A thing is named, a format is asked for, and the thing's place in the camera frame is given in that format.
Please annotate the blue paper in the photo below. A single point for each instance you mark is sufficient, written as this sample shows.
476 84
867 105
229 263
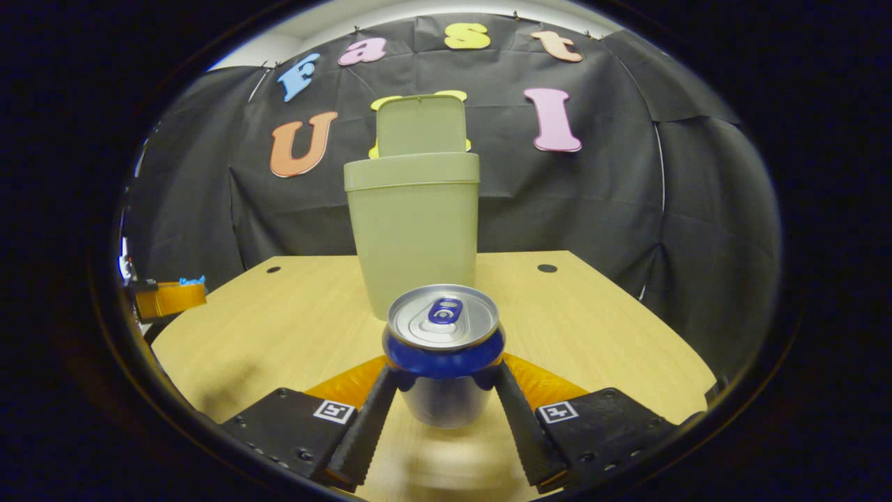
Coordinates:
192 281

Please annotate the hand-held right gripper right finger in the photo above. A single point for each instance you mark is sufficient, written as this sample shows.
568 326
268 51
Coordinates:
529 439

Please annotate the black backdrop cloth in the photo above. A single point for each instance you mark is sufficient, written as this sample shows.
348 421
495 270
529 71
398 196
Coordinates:
557 209

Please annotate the green desktop garbage bin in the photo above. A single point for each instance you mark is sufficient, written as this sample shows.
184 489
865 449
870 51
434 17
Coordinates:
411 230

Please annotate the blue pop can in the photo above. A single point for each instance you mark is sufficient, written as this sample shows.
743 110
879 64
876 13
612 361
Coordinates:
442 355

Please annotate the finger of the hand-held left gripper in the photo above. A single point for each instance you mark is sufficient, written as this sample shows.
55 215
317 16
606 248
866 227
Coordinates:
171 300

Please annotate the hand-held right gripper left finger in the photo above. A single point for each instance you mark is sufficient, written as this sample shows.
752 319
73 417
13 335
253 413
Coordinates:
362 439

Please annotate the wooden desktop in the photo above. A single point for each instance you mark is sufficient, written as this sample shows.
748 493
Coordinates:
279 328

